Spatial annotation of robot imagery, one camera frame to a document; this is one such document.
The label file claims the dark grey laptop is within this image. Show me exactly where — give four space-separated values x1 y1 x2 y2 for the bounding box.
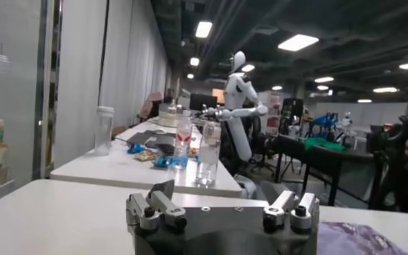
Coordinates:
126 130 177 148

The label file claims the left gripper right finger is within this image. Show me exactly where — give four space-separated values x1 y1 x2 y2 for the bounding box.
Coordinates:
263 189 321 232

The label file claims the clear bottle beige lid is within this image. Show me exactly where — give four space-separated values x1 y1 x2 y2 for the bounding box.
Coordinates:
195 120 222 186

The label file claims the black mesh headrest office chair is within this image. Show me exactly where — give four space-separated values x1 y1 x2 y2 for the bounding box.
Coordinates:
366 116 408 216

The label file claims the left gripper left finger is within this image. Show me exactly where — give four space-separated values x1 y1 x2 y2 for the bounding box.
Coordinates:
126 179 188 231

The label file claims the glass door drinks fridge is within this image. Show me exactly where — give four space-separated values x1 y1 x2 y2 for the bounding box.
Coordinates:
0 0 64 208

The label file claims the purple t-shirt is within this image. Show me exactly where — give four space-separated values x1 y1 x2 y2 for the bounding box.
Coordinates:
317 221 408 255

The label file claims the clear tumbler white lid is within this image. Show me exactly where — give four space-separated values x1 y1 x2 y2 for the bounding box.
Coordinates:
94 105 116 157

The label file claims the red label water bottle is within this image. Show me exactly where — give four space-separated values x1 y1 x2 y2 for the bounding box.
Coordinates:
171 109 193 170

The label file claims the black computer monitor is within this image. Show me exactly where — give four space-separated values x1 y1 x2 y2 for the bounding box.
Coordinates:
188 93 218 112

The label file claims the green cloth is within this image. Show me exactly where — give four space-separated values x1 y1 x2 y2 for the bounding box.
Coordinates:
303 137 348 152

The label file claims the white red-print display rack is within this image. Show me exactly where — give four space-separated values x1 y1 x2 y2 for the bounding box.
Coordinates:
265 93 283 135

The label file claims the pink garment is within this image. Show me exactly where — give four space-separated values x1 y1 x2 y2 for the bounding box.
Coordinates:
138 90 165 122

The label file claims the white humanoid robot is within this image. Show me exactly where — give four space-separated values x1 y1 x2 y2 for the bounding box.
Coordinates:
202 51 270 200

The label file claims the silver cooking pot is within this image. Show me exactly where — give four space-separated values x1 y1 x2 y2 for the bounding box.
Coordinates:
157 98 182 128

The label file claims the blue snack packet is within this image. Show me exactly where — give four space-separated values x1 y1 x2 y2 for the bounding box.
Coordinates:
153 155 177 169
127 143 146 155

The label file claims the black table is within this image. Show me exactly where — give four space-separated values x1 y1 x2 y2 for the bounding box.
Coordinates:
271 133 376 207

